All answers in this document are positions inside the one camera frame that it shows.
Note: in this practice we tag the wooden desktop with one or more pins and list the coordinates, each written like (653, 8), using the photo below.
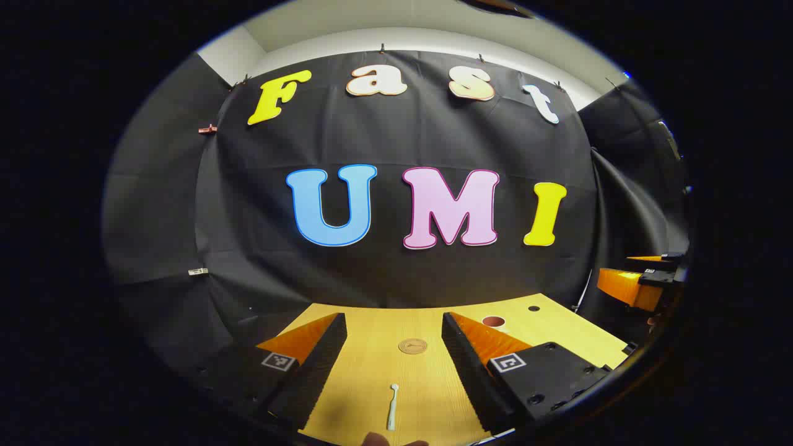
(384, 371)

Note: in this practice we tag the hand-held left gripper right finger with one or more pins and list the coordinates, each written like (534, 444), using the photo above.
(468, 371)

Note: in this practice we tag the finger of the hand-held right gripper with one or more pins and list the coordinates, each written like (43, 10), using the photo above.
(657, 257)
(626, 286)

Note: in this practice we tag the white strip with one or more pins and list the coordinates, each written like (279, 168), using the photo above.
(584, 291)

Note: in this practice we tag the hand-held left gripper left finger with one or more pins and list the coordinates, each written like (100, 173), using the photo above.
(322, 362)

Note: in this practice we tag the light blue toothbrush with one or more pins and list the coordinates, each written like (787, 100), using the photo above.
(392, 409)

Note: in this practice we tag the beige cup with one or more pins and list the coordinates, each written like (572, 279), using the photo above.
(494, 321)

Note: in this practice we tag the copper cloth clip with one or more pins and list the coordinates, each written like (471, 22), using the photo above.
(208, 129)

